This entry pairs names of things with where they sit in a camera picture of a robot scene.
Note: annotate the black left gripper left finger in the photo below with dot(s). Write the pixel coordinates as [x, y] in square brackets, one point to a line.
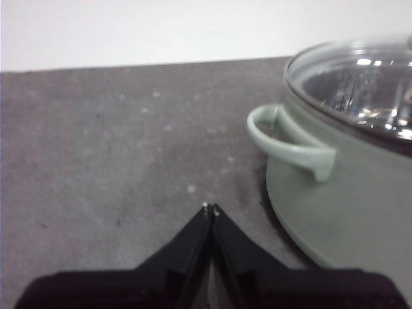
[154, 283]

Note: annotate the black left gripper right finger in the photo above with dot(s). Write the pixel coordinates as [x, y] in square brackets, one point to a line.
[273, 286]

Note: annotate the glass lid with green knob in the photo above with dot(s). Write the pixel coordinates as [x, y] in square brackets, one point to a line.
[354, 80]

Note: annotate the pale green electric steamer pot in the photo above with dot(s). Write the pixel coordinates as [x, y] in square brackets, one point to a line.
[347, 199]

